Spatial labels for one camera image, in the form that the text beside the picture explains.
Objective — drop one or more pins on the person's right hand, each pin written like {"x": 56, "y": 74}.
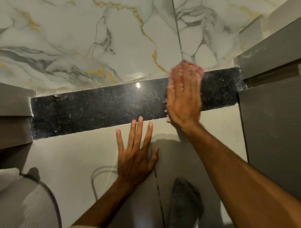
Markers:
{"x": 184, "y": 101}

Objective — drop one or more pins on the person's left hand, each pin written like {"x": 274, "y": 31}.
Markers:
{"x": 132, "y": 162}

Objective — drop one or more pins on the person's right fingers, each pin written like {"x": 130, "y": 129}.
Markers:
{"x": 185, "y": 77}

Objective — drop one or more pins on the person's left middle finger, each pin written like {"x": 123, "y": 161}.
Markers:
{"x": 138, "y": 133}

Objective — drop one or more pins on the person's left thumb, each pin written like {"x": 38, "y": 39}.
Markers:
{"x": 154, "y": 157}

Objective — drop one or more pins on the person's left little finger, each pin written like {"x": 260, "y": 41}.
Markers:
{"x": 120, "y": 141}

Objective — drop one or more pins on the person's right forearm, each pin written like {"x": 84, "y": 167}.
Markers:
{"x": 237, "y": 178}

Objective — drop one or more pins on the person's left forearm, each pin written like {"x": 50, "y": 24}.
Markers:
{"x": 108, "y": 206}

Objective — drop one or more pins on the black granite threshold strip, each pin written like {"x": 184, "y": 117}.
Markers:
{"x": 105, "y": 108}

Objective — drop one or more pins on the white ribbed bin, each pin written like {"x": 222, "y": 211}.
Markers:
{"x": 23, "y": 202}

